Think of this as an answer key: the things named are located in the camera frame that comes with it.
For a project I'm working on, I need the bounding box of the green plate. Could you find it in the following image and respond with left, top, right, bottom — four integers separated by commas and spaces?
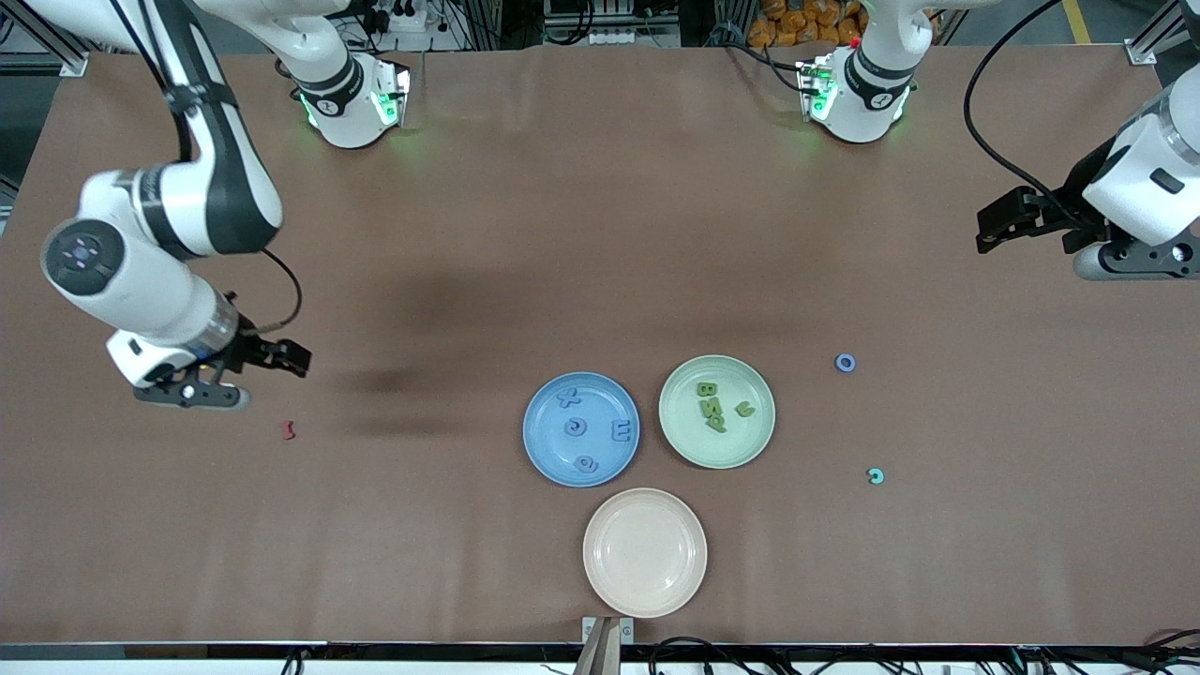
657, 353, 777, 470

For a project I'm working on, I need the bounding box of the blue plate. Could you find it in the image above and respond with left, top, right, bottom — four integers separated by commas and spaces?
522, 371, 641, 488

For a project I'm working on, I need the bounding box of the aluminium frame profile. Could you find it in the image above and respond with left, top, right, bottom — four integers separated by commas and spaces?
1125, 0, 1187, 67
0, 37, 92, 78

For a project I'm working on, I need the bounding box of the white power strip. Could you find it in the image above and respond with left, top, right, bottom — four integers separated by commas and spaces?
361, 0, 451, 37
583, 26, 657, 48

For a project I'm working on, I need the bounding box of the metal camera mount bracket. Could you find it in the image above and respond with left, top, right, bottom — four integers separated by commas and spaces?
574, 616, 635, 675

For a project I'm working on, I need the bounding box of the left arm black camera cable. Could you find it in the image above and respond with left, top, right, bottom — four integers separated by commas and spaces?
964, 0, 1088, 217

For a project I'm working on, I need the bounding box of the brown table cover sheet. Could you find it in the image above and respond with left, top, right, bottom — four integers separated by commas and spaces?
0, 45, 1200, 648

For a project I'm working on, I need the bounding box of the aluminium table edge rail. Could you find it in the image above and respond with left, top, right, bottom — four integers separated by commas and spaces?
0, 641, 1200, 665

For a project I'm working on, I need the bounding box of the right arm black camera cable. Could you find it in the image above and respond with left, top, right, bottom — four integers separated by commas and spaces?
108, 0, 304, 337

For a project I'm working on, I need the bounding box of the beige plate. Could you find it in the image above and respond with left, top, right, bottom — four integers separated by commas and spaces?
582, 487, 709, 620

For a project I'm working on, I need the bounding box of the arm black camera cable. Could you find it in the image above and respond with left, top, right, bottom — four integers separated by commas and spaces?
108, 0, 304, 337
964, 0, 1088, 217

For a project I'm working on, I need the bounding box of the pile of orange objects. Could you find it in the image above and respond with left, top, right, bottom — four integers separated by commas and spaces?
747, 0, 863, 48

